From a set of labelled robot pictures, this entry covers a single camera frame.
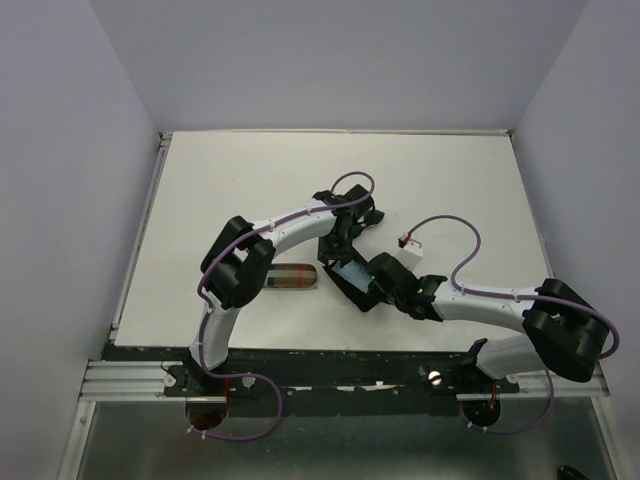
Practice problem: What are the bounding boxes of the black glasses case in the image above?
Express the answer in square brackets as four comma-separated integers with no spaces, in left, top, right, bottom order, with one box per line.
[323,256,383,312]

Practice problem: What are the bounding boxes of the black round sunglasses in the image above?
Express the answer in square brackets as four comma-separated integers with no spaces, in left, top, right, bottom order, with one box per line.
[351,209,385,238]

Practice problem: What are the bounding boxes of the plaid glasses case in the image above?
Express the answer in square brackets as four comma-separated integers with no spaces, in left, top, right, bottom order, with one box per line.
[263,263,318,289]

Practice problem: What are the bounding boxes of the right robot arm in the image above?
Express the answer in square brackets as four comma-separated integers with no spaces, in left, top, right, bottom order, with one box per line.
[366,253,613,392]

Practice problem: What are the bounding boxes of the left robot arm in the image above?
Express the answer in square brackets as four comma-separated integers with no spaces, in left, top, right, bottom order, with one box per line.
[187,184,384,395]

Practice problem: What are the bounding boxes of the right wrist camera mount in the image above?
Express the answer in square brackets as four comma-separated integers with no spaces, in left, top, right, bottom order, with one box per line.
[395,236,424,271]

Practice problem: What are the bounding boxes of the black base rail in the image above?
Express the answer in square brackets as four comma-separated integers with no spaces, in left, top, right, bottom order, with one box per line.
[102,344,519,418]

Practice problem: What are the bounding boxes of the aluminium frame rail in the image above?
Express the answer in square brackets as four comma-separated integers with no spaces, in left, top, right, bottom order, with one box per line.
[79,361,166,402]

